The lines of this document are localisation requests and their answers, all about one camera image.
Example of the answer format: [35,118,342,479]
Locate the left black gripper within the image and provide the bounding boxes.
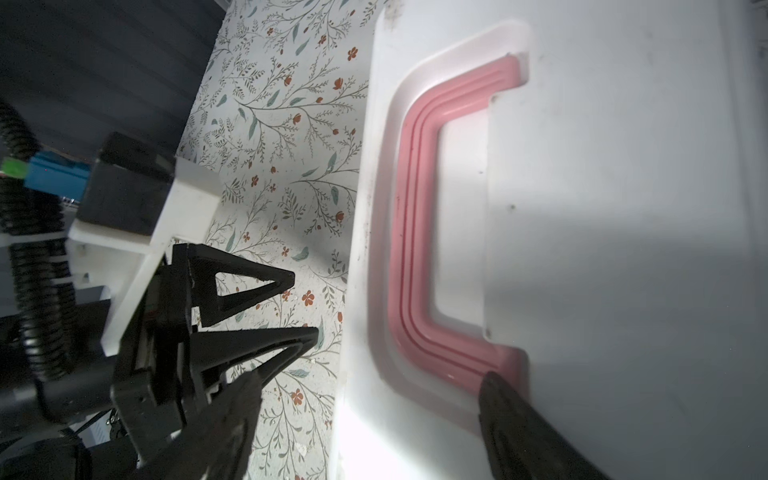
[110,243,319,462]

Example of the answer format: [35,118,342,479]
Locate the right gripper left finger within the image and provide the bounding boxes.
[129,371,262,479]

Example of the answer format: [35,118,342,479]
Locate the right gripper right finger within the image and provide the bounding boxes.
[479,372,608,480]

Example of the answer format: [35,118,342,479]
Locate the white blue tool box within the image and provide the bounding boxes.
[329,1,767,479]

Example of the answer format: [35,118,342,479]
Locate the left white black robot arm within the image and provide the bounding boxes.
[1,103,319,479]

